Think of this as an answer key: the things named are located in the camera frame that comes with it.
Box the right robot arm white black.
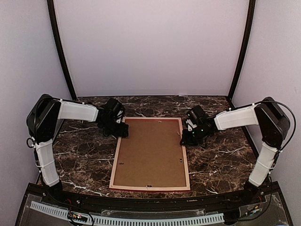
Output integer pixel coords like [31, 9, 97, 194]
[180, 97, 291, 204]

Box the black front rail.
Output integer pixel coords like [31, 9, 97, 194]
[28, 183, 278, 214]

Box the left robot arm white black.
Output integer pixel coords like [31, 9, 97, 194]
[26, 94, 129, 205]

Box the brown frame backing board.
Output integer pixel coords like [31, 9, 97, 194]
[112, 119, 188, 186]

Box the black corner post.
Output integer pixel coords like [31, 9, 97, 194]
[47, 0, 77, 100]
[227, 0, 256, 100]

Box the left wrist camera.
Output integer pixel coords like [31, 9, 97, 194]
[103, 98, 125, 123]

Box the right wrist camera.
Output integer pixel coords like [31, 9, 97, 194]
[185, 105, 209, 131]

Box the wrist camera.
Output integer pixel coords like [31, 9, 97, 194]
[185, 105, 209, 131]
[103, 98, 125, 123]

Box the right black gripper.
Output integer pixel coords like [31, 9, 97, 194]
[181, 124, 210, 146]

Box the red wooden picture frame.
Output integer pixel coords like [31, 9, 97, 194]
[109, 116, 191, 192]

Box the right black corner post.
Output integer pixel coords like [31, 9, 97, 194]
[227, 0, 256, 100]

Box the left black corner post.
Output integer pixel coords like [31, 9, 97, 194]
[47, 0, 77, 100]

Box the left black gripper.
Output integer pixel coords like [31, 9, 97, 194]
[101, 118, 128, 138]

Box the white slotted cable duct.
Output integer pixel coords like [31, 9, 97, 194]
[30, 201, 224, 226]

